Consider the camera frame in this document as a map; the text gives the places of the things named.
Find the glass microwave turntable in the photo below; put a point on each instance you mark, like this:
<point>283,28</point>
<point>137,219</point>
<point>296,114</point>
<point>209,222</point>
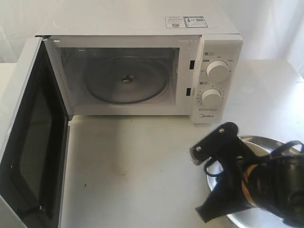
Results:
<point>126,80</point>

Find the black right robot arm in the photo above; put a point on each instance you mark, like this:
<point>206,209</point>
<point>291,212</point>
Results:
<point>272,181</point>

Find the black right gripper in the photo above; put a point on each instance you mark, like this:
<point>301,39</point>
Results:
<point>224,146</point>

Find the white Midea microwave oven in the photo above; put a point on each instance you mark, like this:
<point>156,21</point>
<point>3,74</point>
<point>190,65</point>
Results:
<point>186,45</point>

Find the stainless steel round tray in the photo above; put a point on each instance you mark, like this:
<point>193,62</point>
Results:
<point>273,182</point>

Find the upper white microwave knob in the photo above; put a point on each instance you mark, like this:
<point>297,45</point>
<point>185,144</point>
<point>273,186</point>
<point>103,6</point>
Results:
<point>217,71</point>

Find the white microwave knob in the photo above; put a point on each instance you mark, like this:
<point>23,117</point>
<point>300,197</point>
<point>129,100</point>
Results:
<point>217,71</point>
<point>211,98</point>

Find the lower white microwave knob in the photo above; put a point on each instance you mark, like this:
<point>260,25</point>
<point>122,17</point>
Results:
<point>211,98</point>

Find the white microwave door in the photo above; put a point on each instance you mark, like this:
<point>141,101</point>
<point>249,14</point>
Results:
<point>34,135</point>

